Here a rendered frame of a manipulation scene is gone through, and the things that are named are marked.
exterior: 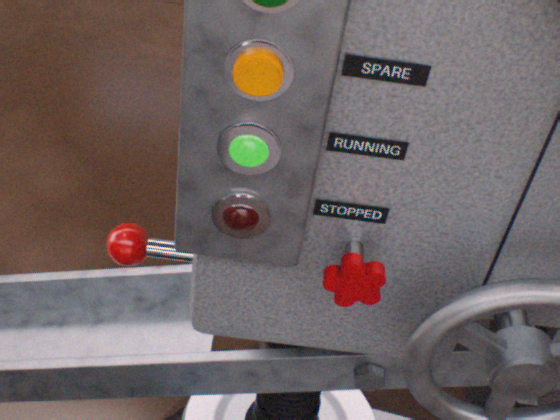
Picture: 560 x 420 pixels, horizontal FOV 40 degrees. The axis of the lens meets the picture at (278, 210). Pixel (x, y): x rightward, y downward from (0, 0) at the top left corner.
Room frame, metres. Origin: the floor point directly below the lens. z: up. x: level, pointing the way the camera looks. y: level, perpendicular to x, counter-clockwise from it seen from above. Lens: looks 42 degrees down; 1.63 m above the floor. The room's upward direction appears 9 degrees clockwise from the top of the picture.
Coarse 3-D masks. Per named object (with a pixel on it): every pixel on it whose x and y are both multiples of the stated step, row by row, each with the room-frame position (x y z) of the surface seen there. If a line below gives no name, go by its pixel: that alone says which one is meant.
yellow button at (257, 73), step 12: (240, 60) 0.34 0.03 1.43; (252, 60) 0.34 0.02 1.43; (264, 60) 0.34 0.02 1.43; (276, 60) 0.34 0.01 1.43; (240, 72) 0.34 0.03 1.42; (252, 72) 0.34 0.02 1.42; (264, 72) 0.34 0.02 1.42; (276, 72) 0.34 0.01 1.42; (240, 84) 0.34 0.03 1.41; (252, 84) 0.34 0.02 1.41; (264, 84) 0.34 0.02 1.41; (276, 84) 0.34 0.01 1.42; (264, 96) 0.34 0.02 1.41
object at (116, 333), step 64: (0, 320) 0.50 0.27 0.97; (64, 320) 0.50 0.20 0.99; (128, 320) 0.49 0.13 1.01; (0, 384) 0.40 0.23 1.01; (64, 384) 0.40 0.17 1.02; (128, 384) 0.41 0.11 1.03; (192, 384) 0.41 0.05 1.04; (256, 384) 0.41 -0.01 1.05; (320, 384) 0.41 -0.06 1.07; (384, 384) 0.41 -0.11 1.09; (448, 384) 0.42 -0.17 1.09
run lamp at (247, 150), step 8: (240, 136) 0.34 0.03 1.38; (248, 136) 0.34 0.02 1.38; (256, 136) 0.34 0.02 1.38; (232, 144) 0.34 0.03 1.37; (240, 144) 0.34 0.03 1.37; (248, 144) 0.34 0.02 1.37; (256, 144) 0.34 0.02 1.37; (264, 144) 0.34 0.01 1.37; (232, 152) 0.34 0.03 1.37; (240, 152) 0.34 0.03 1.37; (248, 152) 0.34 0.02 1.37; (256, 152) 0.34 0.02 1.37; (264, 152) 0.34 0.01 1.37; (240, 160) 0.34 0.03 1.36; (248, 160) 0.34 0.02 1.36; (256, 160) 0.34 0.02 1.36; (264, 160) 0.34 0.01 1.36
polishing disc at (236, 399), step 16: (192, 400) 0.49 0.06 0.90; (208, 400) 0.49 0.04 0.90; (224, 400) 0.50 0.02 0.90; (240, 400) 0.50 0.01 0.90; (336, 400) 0.52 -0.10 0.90; (352, 400) 0.52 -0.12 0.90; (192, 416) 0.47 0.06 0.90; (208, 416) 0.47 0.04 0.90; (224, 416) 0.48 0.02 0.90; (240, 416) 0.48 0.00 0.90; (320, 416) 0.50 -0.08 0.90; (336, 416) 0.50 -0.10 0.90; (352, 416) 0.50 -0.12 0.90; (368, 416) 0.51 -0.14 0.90
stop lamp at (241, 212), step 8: (232, 208) 0.34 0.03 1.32; (240, 208) 0.34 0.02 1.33; (248, 208) 0.34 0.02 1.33; (224, 216) 0.34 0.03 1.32; (232, 216) 0.34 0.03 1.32; (240, 216) 0.34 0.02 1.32; (248, 216) 0.34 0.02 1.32; (256, 216) 0.34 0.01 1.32; (232, 224) 0.34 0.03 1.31; (240, 224) 0.34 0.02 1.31; (248, 224) 0.34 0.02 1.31; (256, 224) 0.34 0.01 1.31
